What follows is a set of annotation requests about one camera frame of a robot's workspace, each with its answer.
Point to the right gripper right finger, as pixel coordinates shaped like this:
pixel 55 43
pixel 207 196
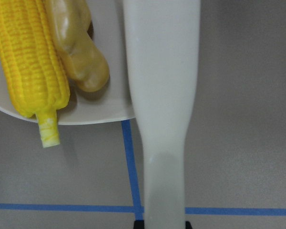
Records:
pixel 188 225

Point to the yellow toy corn cob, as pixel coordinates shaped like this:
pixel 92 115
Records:
pixel 36 81

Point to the white plastic dustpan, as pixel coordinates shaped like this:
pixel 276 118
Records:
pixel 112 102

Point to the tan toy ginger root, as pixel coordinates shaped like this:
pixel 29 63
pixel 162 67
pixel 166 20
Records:
pixel 69 24

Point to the white brush black bristles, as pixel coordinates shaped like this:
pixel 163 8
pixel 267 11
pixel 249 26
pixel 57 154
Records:
pixel 162 46

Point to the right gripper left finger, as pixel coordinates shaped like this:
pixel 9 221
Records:
pixel 138 224

